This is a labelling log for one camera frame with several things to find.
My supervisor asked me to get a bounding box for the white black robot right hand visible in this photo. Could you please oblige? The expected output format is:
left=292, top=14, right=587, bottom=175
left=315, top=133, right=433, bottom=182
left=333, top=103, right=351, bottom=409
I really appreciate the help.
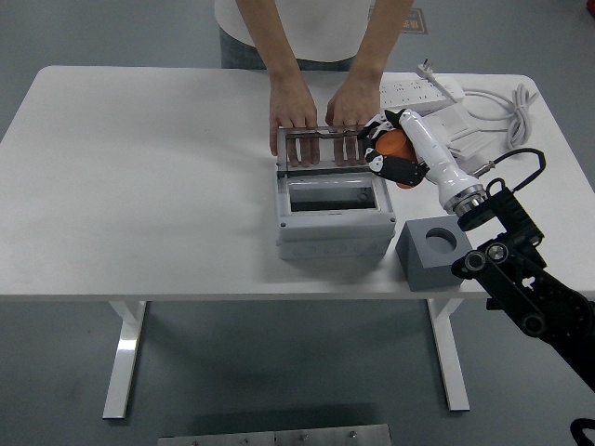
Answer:
left=356, top=109, right=484, bottom=210

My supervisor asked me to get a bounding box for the grey holder block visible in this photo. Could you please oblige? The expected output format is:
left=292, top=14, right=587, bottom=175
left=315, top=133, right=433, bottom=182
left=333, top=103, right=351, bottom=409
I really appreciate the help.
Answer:
left=395, top=216, right=473, bottom=293

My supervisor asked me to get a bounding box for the white power strip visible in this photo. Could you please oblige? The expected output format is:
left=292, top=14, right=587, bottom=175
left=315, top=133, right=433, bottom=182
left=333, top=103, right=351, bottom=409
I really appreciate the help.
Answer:
left=378, top=77, right=466, bottom=115

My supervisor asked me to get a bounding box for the person's right hand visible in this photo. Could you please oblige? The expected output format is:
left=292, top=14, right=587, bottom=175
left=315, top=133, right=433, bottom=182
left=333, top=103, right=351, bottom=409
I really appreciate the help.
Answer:
left=268, top=76, right=321, bottom=168

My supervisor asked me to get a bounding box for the brown floor sign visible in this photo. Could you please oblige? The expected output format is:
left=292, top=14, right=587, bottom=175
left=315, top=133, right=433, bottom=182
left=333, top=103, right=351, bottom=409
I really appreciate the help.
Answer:
left=399, top=7, right=428, bottom=35

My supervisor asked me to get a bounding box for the person's left hand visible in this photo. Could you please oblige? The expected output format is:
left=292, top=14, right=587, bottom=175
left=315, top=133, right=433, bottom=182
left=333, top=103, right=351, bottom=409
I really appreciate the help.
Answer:
left=324, top=78, right=383, bottom=167

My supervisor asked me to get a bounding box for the grey metal plate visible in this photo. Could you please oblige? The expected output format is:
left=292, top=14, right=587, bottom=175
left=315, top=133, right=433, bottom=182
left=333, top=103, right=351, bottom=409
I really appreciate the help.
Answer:
left=157, top=423, right=391, bottom=446

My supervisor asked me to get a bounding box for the white table leg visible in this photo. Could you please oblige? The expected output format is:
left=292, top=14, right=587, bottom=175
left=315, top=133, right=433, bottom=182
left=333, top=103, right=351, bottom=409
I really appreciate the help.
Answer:
left=426, top=299, right=470, bottom=413
left=101, top=300, right=149, bottom=421

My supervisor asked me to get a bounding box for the grey plastic junction box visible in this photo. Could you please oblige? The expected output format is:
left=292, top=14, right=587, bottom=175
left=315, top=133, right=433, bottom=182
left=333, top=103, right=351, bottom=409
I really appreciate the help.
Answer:
left=273, top=164, right=398, bottom=260

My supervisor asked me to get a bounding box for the white power cord with plug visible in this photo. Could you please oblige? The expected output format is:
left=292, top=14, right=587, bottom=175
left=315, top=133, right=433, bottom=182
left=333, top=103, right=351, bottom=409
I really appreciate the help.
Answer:
left=415, top=59, right=540, bottom=151

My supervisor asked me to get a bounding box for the orange cylindrical battery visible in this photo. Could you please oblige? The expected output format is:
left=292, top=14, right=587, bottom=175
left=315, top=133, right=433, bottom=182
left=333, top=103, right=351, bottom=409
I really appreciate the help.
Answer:
left=375, top=129, right=427, bottom=189

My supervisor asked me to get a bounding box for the transparent box lid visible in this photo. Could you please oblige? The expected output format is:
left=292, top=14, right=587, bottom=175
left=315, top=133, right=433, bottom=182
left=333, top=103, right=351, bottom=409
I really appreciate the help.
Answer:
left=276, top=124, right=373, bottom=177

